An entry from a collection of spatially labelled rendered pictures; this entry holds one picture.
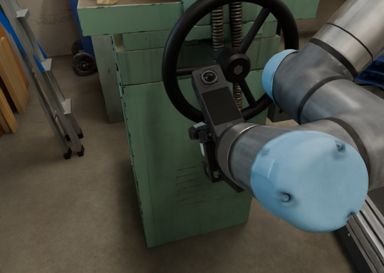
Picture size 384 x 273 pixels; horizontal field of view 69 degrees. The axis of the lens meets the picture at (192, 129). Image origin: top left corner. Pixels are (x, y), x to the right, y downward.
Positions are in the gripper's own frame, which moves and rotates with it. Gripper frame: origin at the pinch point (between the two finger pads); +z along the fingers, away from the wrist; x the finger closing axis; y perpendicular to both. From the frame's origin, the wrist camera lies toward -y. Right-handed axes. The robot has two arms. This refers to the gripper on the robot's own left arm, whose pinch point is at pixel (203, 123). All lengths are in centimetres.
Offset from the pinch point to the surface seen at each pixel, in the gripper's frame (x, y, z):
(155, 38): -3.9, -20.4, 15.7
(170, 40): -3.5, -16.0, -2.8
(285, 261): 30, 64, 39
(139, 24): -7.0, -23.6, 13.9
